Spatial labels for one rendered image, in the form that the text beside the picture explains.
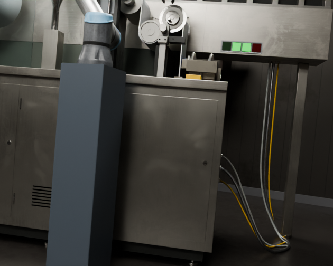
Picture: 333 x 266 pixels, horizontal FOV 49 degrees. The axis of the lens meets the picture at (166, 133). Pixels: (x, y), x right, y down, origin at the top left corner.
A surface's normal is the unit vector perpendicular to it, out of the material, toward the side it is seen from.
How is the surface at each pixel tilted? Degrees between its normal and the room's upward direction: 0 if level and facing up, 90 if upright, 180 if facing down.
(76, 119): 90
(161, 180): 90
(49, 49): 90
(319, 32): 90
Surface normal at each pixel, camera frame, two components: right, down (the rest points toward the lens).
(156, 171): -0.14, 0.03
